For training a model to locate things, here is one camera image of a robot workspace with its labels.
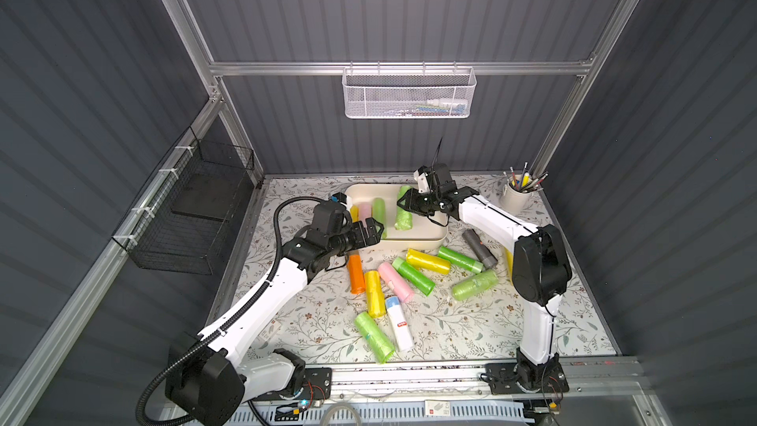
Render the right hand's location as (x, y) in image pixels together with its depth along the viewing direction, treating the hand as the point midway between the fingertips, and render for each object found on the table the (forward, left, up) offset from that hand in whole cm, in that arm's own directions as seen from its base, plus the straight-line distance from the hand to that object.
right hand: (405, 202), depth 92 cm
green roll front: (-39, +8, -11) cm, 42 cm away
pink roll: (+6, +14, -12) cm, 19 cm away
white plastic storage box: (0, -8, -18) cm, 19 cm away
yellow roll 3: (-15, -7, -12) cm, 20 cm away
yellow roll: (+5, +17, -12) cm, 22 cm away
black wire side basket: (-17, +57, +13) cm, 61 cm away
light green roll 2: (+4, +9, -12) cm, 16 cm away
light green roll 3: (-22, -21, -12) cm, 33 cm away
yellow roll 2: (-29, +8, -12) cm, 32 cm away
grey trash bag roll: (-12, -26, -13) cm, 31 cm away
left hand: (-16, +9, +7) cm, 20 cm away
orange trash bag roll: (-18, +15, -13) cm, 27 cm away
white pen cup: (+9, -40, -10) cm, 42 cm away
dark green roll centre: (-20, -3, -12) cm, 23 cm away
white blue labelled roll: (-34, +2, -12) cm, 36 cm away
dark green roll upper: (-13, -18, -14) cm, 26 cm away
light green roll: (-6, 0, 0) cm, 6 cm away
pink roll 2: (-21, +3, -12) cm, 25 cm away
